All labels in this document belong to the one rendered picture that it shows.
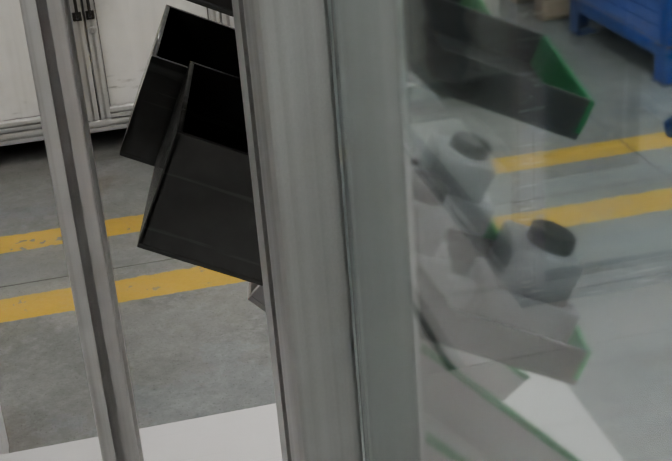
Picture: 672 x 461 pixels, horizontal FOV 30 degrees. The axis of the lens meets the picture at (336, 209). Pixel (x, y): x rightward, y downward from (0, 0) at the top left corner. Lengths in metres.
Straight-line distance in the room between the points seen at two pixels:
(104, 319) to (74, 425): 2.34
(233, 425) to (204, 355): 1.85
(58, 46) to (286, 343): 0.40
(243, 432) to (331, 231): 1.12
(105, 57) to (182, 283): 1.22
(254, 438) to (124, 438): 0.63
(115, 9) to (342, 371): 4.25
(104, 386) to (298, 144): 0.49
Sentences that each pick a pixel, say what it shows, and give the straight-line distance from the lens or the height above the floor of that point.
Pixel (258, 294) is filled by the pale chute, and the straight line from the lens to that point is 0.90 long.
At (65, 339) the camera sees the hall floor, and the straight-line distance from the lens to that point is 3.38.
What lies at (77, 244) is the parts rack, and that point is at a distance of 0.66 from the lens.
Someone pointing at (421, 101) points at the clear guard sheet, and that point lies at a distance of 0.16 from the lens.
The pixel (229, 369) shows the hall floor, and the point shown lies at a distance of 3.12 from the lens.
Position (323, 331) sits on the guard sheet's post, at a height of 1.49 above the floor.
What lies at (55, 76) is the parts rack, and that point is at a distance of 0.63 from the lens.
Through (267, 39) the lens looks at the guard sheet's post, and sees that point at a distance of 0.21.
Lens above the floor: 1.61
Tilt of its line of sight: 24 degrees down
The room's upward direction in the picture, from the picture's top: 5 degrees counter-clockwise
